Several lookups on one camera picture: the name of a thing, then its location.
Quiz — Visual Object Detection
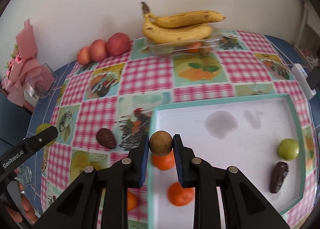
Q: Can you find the small orange-red apple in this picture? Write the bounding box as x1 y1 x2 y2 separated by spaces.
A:
77 46 92 65

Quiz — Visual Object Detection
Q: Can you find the white power strip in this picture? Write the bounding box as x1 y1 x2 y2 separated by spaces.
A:
291 63 317 99

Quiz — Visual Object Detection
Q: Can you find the large red apple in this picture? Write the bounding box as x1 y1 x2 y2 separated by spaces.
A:
106 32 131 56

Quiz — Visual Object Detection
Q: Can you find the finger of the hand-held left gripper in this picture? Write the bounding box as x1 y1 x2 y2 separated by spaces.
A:
22 126 59 153

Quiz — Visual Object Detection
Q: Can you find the pink wrapped flower bouquet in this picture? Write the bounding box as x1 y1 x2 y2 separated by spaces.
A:
1 18 45 108

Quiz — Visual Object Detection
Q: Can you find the clear acrylic box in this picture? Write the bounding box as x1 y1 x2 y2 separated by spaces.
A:
24 63 58 99

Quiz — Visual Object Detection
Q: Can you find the black charger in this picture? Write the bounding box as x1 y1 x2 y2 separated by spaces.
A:
306 66 320 92

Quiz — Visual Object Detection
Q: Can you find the orange tangerine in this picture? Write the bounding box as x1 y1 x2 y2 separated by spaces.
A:
167 182 195 207
151 150 175 171
127 191 138 211

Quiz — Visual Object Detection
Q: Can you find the medium red apple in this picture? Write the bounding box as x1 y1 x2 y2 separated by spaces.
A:
89 39 108 62

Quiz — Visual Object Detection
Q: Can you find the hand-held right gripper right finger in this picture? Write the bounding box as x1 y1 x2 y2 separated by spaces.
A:
173 134 292 229

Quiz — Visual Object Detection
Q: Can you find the yellow banana bunch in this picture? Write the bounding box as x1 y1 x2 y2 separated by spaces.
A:
140 1 227 44

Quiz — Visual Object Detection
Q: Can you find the tangerine inside clear container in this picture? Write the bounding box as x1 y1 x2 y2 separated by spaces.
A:
187 42 202 53

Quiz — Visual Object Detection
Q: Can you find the green fruit inside clear container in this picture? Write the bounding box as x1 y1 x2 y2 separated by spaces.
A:
160 46 175 56

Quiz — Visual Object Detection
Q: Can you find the person's left hand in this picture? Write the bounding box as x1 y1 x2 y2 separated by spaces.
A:
5 183 39 226

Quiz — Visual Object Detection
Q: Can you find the green round fruit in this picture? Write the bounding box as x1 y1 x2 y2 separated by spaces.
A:
35 123 57 147
277 138 300 161

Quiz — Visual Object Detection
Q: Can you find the clear plastic fruit container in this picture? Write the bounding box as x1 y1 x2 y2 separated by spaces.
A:
146 25 223 57

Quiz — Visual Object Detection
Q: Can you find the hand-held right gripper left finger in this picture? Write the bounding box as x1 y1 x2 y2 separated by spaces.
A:
35 134 150 229

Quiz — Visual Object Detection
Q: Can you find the small round brown fruit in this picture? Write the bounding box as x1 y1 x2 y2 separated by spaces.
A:
149 131 174 156

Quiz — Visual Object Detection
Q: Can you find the dark purple passion fruit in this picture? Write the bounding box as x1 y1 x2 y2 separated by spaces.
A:
96 128 117 150

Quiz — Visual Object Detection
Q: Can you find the white tray with teal rim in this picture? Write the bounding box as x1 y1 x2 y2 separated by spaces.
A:
147 93 313 229

